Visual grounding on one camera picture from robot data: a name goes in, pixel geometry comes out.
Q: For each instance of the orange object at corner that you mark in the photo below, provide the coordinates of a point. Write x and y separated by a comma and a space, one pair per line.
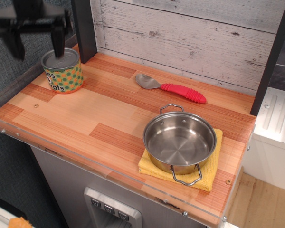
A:
19, 223

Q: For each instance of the green orange checkered can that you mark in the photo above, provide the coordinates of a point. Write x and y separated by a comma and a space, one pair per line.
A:
64, 73

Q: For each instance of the yellow folded cloth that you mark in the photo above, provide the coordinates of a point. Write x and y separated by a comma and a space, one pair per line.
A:
208, 170

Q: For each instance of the clear acrylic edge guard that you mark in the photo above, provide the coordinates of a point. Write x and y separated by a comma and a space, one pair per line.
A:
75, 179

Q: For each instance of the red handled metal spoon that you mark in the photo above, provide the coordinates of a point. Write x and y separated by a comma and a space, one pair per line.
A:
148, 82

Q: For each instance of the silver steel pan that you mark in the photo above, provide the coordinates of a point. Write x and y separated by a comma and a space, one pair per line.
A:
179, 143

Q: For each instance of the dark cabinet post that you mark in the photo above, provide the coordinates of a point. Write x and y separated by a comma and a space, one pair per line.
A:
85, 32
270, 65

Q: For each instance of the silver dispenser panel with buttons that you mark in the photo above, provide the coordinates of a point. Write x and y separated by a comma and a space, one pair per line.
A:
106, 212

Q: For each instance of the dark left cabinet post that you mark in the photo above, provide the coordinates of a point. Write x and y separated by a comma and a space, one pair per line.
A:
85, 32

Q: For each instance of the white toy sink counter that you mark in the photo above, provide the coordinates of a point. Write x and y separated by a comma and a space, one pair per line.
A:
264, 158

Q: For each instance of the dark right cabinet post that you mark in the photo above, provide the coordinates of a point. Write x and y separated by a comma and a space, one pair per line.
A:
270, 65

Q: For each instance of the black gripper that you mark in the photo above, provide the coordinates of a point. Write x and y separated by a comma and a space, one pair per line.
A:
29, 16

